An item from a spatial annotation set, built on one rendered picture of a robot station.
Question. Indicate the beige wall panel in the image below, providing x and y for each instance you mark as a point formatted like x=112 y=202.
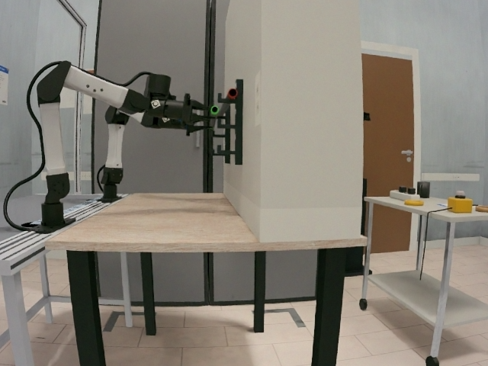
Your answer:
x=302 y=119

